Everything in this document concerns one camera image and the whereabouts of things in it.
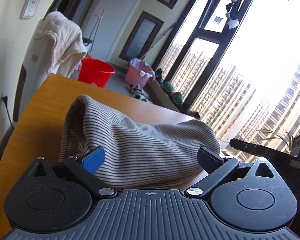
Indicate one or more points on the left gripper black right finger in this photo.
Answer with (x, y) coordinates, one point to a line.
(219, 172)

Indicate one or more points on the white pedal trash bin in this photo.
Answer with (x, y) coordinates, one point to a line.
(87, 43)

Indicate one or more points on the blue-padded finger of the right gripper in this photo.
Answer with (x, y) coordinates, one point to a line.
(244, 146)

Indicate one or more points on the green potted plant far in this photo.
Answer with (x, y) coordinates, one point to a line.
(168, 87)

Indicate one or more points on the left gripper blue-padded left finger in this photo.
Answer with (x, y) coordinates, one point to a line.
(84, 169)

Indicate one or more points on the white floor washer vacuum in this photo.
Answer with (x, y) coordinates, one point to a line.
(33, 71)

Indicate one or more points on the wall power socket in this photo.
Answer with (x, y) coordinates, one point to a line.
(29, 9)

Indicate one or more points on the red plastic bucket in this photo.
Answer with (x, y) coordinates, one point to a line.
(95, 72)

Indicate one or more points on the cream towel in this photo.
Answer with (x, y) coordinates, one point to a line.
(67, 43)

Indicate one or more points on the green potted plant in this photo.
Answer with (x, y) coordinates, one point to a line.
(168, 87)
(177, 98)

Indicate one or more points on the leafy green plant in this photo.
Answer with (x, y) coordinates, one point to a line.
(288, 138)

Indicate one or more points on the broom with red handle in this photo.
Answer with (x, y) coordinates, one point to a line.
(95, 29)

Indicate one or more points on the pink laundry basket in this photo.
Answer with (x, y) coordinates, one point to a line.
(139, 73)

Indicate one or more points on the green potted plant near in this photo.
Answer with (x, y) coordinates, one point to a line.
(177, 98)

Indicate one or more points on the slippers on floor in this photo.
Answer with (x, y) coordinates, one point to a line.
(138, 93)

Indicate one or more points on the grey striped knit garment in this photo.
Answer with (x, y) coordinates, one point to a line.
(136, 155)

